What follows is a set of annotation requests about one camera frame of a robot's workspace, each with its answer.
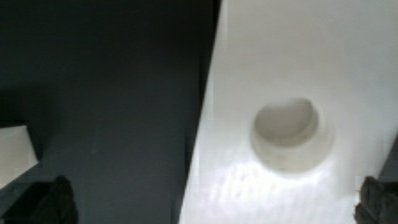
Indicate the long white cabinet side piece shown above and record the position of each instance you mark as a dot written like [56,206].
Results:
[19,158]

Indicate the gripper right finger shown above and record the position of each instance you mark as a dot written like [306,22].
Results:
[377,207]

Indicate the white cabinet body box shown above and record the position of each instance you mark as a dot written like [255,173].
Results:
[301,49]

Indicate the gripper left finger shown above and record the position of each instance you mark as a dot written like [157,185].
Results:
[45,205]

